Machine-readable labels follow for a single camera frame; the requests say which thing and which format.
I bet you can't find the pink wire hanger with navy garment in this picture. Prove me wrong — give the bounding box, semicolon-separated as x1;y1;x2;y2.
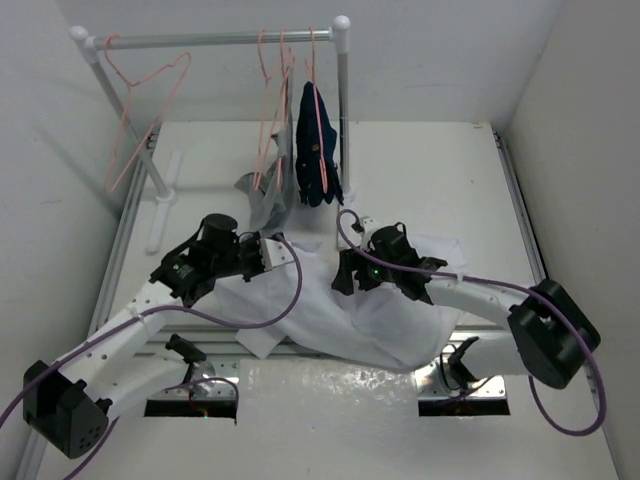
305;27;329;194

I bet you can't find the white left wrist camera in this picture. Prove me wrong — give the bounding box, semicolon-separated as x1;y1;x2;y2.
259;238;294;271

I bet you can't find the grey shirt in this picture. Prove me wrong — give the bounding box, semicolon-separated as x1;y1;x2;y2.
234;79;296;232

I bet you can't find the purple cable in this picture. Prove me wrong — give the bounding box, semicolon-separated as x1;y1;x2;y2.
0;232;304;480
335;208;609;434

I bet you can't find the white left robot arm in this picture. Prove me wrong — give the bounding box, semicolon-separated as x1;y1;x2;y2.
22;214;265;459

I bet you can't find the white clothes rack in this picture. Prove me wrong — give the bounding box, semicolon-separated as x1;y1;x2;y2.
69;15;354;255

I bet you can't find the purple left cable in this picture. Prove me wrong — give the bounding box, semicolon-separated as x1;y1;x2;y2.
0;232;304;480

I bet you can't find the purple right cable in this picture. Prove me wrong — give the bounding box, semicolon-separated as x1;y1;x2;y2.
335;208;609;434

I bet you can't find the aluminium frame rail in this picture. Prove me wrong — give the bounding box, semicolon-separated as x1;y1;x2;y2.
14;122;621;480

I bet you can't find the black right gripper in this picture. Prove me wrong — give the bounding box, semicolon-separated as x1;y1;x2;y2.
332;244;399;296

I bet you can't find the white shirt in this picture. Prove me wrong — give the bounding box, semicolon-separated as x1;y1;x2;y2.
213;242;461;370

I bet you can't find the pink wire hanger far left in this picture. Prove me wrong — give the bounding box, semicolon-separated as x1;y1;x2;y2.
102;34;193;194

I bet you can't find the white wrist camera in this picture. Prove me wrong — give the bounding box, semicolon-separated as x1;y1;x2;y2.
259;238;294;271
351;216;383;250

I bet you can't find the dark navy garment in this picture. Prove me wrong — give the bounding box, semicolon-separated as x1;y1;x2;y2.
295;81;344;208

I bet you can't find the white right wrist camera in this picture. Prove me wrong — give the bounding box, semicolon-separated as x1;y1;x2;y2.
351;216;383;250

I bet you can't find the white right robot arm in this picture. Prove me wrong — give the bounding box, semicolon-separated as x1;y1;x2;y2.
332;217;601;389

